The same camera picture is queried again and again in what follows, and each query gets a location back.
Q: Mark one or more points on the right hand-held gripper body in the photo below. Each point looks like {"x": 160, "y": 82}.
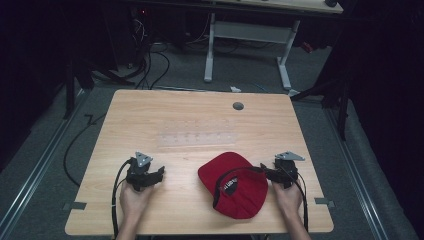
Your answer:
{"x": 286, "y": 168}

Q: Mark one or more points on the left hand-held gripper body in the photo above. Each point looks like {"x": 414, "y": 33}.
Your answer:
{"x": 140, "y": 173}

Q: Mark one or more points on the red baseball cap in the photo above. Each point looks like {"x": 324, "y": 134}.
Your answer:
{"x": 233, "y": 200}

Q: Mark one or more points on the person's right hand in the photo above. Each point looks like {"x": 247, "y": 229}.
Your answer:
{"x": 289, "y": 199}

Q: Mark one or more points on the person's left hand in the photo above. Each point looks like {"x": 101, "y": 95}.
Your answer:
{"x": 134, "y": 200}

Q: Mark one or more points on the grey tape piece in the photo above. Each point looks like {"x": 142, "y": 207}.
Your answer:
{"x": 324, "y": 201}
{"x": 75, "y": 206}

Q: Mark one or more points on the clear tape strip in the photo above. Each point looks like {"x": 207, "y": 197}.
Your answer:
{"x": 198, "y": 138}

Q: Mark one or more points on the small white floor scrap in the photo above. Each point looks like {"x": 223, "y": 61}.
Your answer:
{"x": 235, "y": 89}

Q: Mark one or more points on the black metal stand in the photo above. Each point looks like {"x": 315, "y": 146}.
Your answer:
{"x": 336, "y": 95}
{"x": 87, "y": 75}

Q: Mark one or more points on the small red floor object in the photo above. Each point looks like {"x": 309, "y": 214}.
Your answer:
{"x": 307, "y": 47}

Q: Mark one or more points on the small black desk object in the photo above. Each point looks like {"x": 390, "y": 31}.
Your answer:
{"x": 331, "y": 3}

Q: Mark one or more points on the metal floor rail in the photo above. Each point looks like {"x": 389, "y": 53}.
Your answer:
{"x": 356, "y": 173}
{"x": 36, "y": 168}

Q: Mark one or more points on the white metal desk frame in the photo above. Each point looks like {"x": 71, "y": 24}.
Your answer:
{"x": 253, "y": 32}

